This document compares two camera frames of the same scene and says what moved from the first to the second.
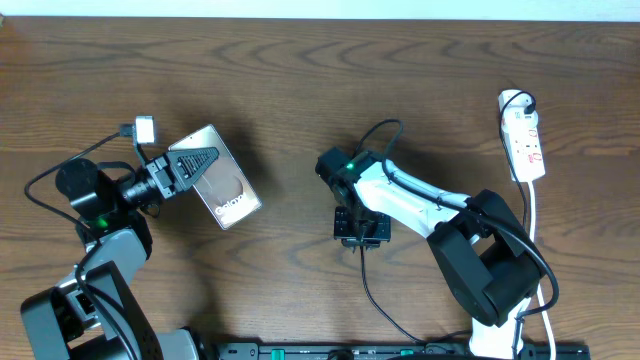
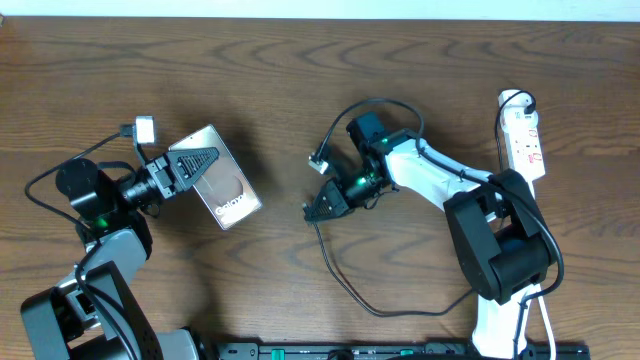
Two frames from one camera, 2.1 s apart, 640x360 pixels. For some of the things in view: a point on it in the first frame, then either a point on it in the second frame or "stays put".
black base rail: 386,351 stays put
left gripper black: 166,173 stays put
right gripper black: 382,233 → 337,199
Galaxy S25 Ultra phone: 222,185 stays put
